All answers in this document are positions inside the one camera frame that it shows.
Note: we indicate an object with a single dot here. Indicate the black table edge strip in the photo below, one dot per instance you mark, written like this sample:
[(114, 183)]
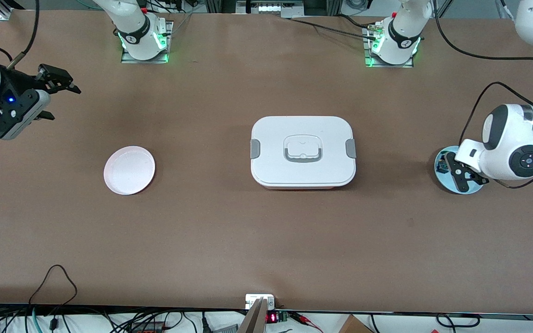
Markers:
[(109, 309)]

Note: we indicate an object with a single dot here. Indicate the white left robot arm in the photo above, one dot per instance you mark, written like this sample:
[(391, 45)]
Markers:
[(507, 138)]

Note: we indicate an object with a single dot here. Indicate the light blue round plate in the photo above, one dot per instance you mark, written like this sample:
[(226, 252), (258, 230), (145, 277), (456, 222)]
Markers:
[(444, 180)]

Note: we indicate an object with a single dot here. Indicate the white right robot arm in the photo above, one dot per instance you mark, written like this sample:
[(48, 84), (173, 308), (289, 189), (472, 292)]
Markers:
[(132, 27)]

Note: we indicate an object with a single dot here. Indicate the white lunch box grey clips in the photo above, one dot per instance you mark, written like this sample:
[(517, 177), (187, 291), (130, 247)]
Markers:
[(303, 152)]

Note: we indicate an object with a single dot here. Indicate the brown cardboard piece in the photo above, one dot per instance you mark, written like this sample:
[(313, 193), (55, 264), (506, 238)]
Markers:
[(354, 326)]

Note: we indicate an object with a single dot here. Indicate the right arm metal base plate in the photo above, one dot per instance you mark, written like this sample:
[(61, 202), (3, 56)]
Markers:
[(169, 46)]

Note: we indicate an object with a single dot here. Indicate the pink round plate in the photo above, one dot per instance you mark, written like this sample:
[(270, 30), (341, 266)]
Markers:
[(129, 170)]

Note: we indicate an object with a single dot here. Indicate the green push-button switch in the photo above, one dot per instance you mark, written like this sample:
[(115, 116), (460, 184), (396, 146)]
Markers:
[(441, 164)]

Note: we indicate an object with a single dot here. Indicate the red digit display board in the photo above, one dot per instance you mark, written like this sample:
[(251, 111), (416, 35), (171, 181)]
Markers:
[(273, 317)]

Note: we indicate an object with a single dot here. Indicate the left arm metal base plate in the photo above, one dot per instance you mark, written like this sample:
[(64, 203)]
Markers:
[(370, 62)]

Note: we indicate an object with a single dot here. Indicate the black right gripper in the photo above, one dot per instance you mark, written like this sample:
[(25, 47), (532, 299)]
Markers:
[(18, 82)]

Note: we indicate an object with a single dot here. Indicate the small white box device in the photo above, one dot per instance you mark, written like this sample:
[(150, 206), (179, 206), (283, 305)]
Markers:
[(259, 299)]

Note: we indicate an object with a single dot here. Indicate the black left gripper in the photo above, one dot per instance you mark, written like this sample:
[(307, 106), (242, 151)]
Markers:
[(442, 165)]

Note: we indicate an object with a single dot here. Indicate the red clip lead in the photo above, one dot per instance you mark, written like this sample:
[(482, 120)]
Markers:
[(306, 320)]

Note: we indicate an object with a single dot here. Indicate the grey metal bar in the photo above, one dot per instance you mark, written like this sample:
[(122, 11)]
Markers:
[(253, 319)]

